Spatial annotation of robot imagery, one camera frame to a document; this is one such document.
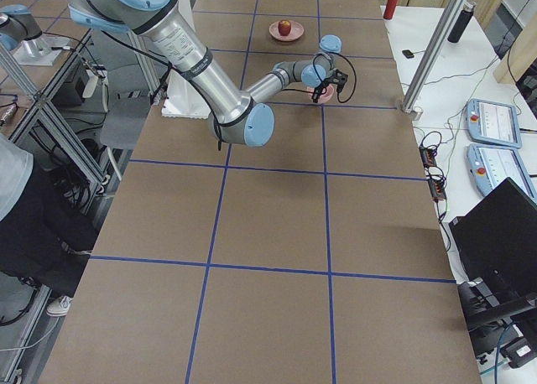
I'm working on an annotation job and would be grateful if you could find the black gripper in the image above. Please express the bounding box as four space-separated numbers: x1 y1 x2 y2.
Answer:
311 69 348 103

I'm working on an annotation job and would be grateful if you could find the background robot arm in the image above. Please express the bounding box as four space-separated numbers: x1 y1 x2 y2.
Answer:
1 4 60 66

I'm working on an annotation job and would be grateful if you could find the black monitor stand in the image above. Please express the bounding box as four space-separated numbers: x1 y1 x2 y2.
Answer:
457 270 536 332

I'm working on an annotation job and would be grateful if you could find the upper teach pendant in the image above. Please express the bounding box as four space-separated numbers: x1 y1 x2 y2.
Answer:
466 98 522 149

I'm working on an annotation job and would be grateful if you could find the lower orange black adapter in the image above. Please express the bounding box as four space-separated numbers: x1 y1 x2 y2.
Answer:
427 179 446 202

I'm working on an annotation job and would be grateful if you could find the pink plate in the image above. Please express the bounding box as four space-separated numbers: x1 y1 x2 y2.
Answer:
268 19 305 42

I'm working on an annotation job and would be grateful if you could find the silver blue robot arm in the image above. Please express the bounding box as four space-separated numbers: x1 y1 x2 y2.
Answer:
69 0 348 147

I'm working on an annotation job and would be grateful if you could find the small black device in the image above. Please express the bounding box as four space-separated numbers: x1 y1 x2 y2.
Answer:
402 49 414 59

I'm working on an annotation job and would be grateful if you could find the white sneaker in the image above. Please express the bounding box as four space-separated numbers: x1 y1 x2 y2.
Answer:
46 296 72 318

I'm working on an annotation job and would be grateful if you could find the aluminium frame post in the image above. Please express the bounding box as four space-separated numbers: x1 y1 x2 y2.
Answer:
400 0 471 121

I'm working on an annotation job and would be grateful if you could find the lower teach pendant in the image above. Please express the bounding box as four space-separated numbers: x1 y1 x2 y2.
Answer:
467 143 536 200

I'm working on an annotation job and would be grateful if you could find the orange black adapter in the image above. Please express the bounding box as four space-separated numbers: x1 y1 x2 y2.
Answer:
427 179 446 202
419 146 437 169

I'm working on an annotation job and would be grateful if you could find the upper orange black adapter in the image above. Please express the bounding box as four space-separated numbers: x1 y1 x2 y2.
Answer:
419 146 437 169

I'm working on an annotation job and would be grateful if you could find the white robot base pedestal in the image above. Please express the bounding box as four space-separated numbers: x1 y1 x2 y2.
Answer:
161 0 210 119

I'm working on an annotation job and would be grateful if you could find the black water bottle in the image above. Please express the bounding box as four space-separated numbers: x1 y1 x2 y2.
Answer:
447 2 477 44

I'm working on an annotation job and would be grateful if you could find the black laptop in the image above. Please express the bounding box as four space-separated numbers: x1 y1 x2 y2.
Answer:
449 178 536 295

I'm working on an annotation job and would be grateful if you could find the teach pendant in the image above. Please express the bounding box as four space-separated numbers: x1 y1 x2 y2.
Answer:
467 143 536 200
466 98 522 149

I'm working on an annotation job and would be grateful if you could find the person in black trousers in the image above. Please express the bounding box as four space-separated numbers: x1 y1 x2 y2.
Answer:
1 136 98 298

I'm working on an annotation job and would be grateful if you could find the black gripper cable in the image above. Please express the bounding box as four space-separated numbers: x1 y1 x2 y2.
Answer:
283 53 357 105

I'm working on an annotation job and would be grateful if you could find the red apple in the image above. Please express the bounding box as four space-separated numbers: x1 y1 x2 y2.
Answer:
277 19 292 37

